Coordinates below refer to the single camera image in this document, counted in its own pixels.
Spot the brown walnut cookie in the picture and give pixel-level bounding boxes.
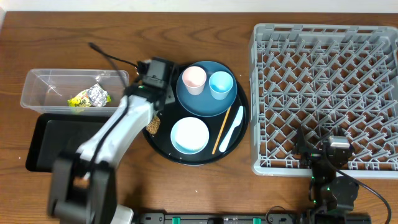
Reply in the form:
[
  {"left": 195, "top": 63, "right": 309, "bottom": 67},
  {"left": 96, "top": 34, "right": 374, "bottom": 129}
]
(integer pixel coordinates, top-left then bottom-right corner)
[{"left": 146, "top": 116, "right": 160, "bottom": 135}]

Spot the light blue bowl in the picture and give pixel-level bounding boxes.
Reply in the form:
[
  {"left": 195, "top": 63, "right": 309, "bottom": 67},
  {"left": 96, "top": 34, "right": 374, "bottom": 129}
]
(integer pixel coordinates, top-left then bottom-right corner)
[{"left": 170, "top": 117, "right": 210, "bottom": 155}]

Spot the yellow foil snack wrapper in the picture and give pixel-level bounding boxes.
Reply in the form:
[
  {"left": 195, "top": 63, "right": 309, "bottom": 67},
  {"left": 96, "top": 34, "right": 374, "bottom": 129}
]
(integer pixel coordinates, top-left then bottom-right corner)
[{"left": 67, "top": 83, "right": 111, "bottom": 108}]

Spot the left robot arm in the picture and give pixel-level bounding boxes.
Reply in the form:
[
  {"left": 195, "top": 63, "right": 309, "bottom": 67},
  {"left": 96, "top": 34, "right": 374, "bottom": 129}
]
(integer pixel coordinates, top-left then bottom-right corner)
[{"left": 47, "top": 82, "right": 175, "bottom": 223}]

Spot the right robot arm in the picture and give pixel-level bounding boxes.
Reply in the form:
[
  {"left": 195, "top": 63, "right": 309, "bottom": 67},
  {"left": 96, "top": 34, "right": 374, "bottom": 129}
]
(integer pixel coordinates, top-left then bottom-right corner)
[{"left": 292, "top": 127, "right": 359, "bottom": 223}]

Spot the grey plastic dishwasher rack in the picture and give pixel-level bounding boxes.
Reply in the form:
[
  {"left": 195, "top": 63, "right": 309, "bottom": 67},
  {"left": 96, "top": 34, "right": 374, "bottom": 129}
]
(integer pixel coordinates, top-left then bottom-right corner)
[{"left": 249, "top": 23, "right": 397, "bottom": 179}]

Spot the pink plastic cup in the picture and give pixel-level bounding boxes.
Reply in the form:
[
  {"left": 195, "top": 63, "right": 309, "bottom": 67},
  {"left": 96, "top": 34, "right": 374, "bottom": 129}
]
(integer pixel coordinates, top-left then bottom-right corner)
[{"left": 182, "top": 66, "right": 207, "bottom": 95}]

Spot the light blue plastic cup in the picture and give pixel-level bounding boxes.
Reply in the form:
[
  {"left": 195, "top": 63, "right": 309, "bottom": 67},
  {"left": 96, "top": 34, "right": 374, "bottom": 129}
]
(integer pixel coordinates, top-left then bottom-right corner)
[{"left": 209, "top": 71, "right": 234, "bottom": 100}]

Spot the white plastic knife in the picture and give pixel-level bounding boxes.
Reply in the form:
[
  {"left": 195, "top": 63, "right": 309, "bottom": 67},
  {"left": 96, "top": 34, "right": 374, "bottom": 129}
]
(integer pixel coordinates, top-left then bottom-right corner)
[{"left": 219, "top": 106, "right": 244, "bottom": 152}]

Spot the wooden chopstick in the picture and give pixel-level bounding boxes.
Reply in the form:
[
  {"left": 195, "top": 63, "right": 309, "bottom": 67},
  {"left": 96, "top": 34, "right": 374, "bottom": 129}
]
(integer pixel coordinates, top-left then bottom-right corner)
[{"left": 212, "top": 107, "right": 231, "bottom": 155}]

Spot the clear plastic bin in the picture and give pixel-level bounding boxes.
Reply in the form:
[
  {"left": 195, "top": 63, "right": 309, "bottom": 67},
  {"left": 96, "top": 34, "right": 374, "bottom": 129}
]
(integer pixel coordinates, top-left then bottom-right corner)
[{"left": 20, "top": 68, "right": 129, "bottom": 117}]

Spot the black rectangular tray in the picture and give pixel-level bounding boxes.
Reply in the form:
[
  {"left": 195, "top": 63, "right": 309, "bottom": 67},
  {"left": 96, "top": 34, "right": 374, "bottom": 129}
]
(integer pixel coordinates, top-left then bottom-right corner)
[{"left": 25, "top": 113, "right": 108, "bottom": 172}]

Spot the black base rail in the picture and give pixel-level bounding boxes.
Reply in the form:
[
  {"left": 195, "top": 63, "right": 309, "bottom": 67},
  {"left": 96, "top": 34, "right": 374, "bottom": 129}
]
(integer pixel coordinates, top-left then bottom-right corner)
[{"left": 118, "top": 208, "right": 373, "bottom": 224}]

